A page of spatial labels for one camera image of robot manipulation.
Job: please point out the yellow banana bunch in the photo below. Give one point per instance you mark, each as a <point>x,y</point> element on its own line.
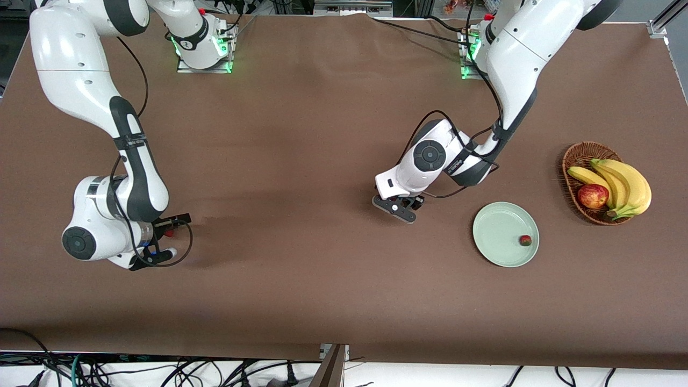
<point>634,188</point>

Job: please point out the grey metal rail box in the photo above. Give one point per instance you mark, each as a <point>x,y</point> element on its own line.
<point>352,7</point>

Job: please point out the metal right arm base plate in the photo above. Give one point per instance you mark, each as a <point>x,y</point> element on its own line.
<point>185,67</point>

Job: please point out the brown table cover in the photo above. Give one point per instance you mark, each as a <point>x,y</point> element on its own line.
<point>344,161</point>

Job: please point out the black power plug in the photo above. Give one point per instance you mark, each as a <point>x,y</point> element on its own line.
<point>292,374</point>

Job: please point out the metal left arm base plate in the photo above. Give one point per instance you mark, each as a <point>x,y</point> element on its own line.
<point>468,75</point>

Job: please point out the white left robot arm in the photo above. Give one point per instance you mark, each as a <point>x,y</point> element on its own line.
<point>527,54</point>

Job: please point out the orange flower decoration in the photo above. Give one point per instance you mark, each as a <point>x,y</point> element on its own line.
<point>457,6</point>

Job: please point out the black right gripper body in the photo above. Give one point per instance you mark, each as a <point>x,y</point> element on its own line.
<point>159,228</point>

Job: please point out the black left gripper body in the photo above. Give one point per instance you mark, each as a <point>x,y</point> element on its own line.
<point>414,201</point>

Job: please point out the red apple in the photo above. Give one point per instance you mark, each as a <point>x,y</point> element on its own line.
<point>593,196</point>

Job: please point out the pale green round plate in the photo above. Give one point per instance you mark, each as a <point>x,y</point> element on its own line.
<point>500,234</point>

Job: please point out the brown wicker basket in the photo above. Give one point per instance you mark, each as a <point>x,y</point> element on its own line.
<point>583,153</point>

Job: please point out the aluminium frame corner profile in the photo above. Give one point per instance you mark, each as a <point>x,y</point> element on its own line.
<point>657,28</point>

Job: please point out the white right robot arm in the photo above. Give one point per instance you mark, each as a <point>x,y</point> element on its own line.
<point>70,54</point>

